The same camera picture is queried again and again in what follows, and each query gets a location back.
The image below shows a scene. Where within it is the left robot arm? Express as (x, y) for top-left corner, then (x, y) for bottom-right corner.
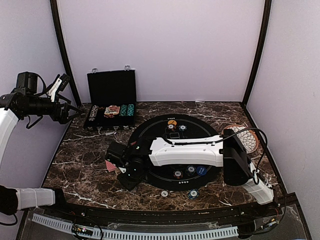
(0, 89), (82, 218)

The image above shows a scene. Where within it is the clear round dealer button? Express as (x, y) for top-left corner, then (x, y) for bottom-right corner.
(108, 105), (118, 112)

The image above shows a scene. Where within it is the blue round blind button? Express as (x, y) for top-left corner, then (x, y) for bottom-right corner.
(196, 165), (208, 176)

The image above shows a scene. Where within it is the black poker chip case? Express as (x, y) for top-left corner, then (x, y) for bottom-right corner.
(83, 69), (137, 131)

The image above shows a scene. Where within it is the green chip row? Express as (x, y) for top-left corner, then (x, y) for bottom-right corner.
(126, 104), (135, 117)
(119, 104), (128, 117)

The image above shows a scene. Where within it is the brown chip front mat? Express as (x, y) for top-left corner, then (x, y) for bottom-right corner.
(173, 169), (183, 179)

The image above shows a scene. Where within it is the red-backed card deck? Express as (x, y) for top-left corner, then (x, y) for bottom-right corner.
(105, 160), (118, 173)

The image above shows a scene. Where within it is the card deck in case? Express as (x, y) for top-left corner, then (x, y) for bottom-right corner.
(104, 106), (120, 115)

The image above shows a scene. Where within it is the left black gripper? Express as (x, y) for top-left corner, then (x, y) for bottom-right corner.
(22, 91), (82, 124)

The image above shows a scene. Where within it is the blue green chip stack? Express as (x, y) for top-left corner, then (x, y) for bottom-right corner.
(187, 189), (200, 200)

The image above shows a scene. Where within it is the white floral patterned plate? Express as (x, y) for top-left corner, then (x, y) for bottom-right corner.
(221, 124), (259, 154)

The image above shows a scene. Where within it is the orange round blind button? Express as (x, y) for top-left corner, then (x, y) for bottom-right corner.
(167, 119), (177, 126)

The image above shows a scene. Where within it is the blue tan chip row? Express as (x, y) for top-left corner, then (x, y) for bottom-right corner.
(88, 105), (99, 121)

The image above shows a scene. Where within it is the round black poker mat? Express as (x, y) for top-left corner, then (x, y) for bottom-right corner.
(129, 114), (222, 191)

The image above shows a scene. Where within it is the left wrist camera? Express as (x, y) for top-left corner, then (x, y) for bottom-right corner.
(12, 71), (71, 104)

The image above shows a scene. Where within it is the green chip row right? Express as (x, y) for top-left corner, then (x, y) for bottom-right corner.
(126, 104), (135, 117)

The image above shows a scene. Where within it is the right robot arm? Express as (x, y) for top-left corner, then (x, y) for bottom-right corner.
(105, 129), (275, 217)

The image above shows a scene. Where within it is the red dice set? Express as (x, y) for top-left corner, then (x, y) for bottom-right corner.
(104, 115), (115, 119)

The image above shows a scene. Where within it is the brown white chip stack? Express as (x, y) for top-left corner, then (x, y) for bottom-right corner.
(160, 190), (169, 198)

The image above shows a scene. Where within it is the white slotted cable duct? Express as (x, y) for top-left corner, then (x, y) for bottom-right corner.
(31, 213), (239, 240)

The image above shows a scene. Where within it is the green chip row left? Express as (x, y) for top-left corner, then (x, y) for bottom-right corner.
(119, 104), (128, 117)

